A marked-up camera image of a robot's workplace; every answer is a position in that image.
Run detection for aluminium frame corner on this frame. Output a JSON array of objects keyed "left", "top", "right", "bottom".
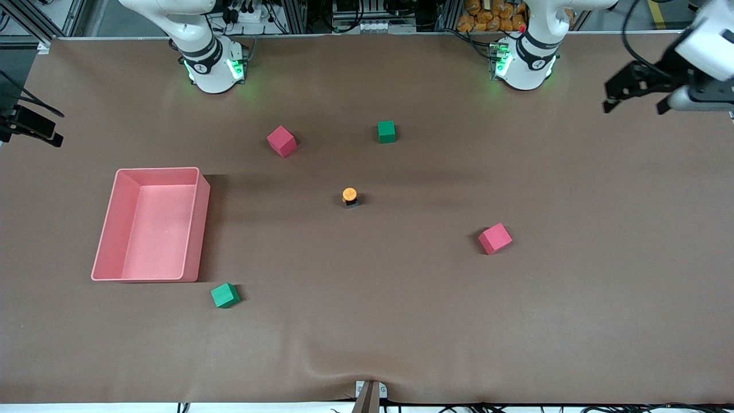
[{"left": 0, "top": 0, "right": 87, "bottom": 46}]

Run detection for aluminium frame post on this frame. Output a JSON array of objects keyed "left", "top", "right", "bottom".
[{"left": 286, "top": 0, "right": 309, "bottom": 34}]

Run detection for white power strip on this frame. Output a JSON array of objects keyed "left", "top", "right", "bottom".
[{"left": 227, "top": 0, "right": 269, "bottom": 24}]

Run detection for pile of orange items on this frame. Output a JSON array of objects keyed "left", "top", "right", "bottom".
[{"left": 457, "top": 0, "right": 528, "bottom": 33}]

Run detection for green-lit controller box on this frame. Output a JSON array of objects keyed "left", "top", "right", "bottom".
[{"left": 489, "top": 41, "right": 512, "bottom": 80}]

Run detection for pink foam cube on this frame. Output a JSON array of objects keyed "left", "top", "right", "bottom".
[
  {"left": 478, "top": 223, "right": 513, "bottom": 255},
  {"left": 267, "top": 126, "right": 298, "bottom": 158}
]

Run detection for brown table cover cloth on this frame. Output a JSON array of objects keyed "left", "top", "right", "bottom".
[{"left": 0, "top": 33, "right": 734, "bottom": 406}]

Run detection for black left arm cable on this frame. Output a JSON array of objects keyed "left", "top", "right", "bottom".
[{"left": 622, "top": 0, "right": 660, "bottom": 71}]

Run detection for white connector strip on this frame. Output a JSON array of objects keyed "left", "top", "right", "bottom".
[{"left": 358, "top": 21, "right": 416, "bottom": 33}]

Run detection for pink plastic bin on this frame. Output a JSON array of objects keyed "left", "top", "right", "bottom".
[{"left": 91, "top": 167, "right": 211, "bottom": 283}]

